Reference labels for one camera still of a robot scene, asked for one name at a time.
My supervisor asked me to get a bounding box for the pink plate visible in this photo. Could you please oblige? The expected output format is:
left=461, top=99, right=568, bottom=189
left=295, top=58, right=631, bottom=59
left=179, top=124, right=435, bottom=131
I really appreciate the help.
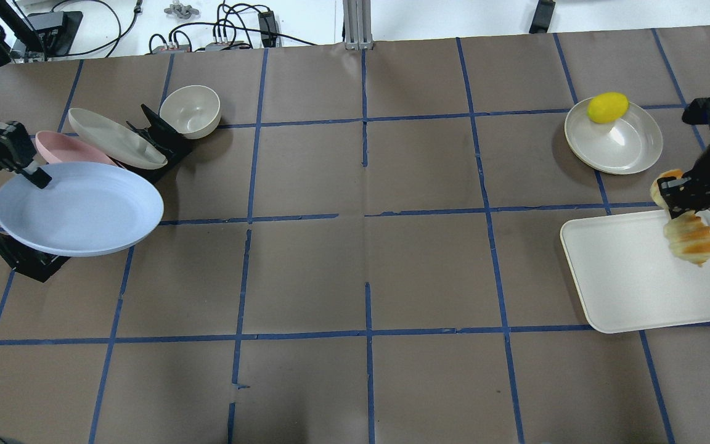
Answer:
left=35, top=130, right=118, bottom=167

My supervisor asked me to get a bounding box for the yellow lemon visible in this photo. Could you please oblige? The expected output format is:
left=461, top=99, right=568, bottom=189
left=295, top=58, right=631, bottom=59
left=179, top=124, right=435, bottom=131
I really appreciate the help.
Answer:
left=586, top=92, right=629, bottom=124

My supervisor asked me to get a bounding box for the aluminium frame post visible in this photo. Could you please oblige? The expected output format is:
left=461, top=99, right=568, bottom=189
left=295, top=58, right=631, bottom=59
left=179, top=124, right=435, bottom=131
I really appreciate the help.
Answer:
left=343, top=0, right=374, bottom=51

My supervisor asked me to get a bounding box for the light blue plate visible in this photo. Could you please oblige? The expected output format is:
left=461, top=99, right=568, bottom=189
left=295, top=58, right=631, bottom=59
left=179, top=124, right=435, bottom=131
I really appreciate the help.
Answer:
left=0, top=162, right=164, bottom=257

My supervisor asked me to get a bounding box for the cream plate in rack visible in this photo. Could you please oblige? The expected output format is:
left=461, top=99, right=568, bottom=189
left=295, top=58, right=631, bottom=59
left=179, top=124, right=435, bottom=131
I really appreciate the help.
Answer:
left=67, top=107, right=168, bottom=170

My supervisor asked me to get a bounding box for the white rectangular tray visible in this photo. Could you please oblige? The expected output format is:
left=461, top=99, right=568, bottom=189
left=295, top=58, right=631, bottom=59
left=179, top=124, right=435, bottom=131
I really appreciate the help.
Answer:
left=560, top=210, right=710, bottom=334

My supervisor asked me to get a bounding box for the black dish rack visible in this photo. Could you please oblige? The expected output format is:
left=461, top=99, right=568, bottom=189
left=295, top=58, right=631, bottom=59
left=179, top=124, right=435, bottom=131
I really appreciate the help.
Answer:
left=0, top=107, right=192, bottom=282

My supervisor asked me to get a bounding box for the cream round plate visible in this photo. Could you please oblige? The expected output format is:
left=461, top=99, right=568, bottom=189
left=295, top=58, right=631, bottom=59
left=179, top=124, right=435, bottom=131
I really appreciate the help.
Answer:
left=563, top=99, right=663, bottom=175

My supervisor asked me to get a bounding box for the croissant bread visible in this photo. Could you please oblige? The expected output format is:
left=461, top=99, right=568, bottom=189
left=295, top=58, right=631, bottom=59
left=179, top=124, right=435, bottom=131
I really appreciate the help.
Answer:
left=650, top=169, right=710, bottom=266

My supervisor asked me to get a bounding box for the cream bowl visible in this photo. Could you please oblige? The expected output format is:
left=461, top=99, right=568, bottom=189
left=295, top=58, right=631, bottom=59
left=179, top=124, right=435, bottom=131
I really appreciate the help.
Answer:
left=158, top=85, right=221, bottom=140

